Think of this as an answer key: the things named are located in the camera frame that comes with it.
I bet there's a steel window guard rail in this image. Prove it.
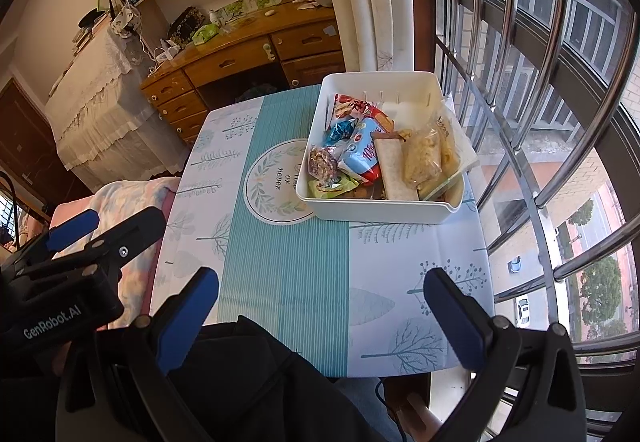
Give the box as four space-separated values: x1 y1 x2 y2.
430 0 640 373

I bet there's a floral blanket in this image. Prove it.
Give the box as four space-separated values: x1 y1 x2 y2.
50 176 182 323

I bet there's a dark clothing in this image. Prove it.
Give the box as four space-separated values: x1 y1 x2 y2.
165 315 401 442

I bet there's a green and yellow snack packet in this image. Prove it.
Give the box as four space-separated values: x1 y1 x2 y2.
307 175 358 199

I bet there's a dark window frame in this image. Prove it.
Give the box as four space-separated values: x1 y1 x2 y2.
407 0 640 423

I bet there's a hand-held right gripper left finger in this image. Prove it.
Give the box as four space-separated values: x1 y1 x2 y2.
55 266 221 442

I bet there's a yellow sandwich packet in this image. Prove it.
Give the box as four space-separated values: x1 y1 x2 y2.
417 92 480 200

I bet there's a red and blue biscuit packet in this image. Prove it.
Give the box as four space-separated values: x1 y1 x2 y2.
340 110 396 185

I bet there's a blue candy packet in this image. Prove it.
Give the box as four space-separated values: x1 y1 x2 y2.
321 118 358 148

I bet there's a wooden desk with drawers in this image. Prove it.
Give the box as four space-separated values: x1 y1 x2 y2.
139 0 346 145

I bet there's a dark patterned box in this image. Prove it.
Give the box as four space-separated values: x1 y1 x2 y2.
167 6 206 43

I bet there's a white power strip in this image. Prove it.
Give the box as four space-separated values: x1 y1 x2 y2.
152 45 181 66

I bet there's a clear nut bar packet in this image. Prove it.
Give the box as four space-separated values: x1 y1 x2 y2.
308 145 341 183

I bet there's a clear egg filling packet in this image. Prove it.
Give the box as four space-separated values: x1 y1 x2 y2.
402 129 443 185

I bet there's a brown wooden door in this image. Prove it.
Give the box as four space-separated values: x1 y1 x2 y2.
0 77 76 203

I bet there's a leaf print tablecloth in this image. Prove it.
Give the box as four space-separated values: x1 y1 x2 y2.
150 83 496 379

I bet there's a red and white snack packet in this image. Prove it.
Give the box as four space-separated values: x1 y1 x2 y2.
332 93 386 123

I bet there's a white plastic bin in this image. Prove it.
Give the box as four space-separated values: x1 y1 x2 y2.
295 71 466 225

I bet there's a white lace cloth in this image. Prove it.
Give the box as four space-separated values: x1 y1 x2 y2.
44 25 193 193

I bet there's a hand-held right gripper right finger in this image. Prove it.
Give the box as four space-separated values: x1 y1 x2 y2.
422 267 588 442

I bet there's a green tissue pack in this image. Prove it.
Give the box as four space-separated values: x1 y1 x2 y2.
192 24 221 46

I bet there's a white floral pouch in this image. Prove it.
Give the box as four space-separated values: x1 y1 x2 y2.
110 5 142 38

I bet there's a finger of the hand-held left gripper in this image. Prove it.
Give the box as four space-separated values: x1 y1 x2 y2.
0 209 101 274
10 206 167 283

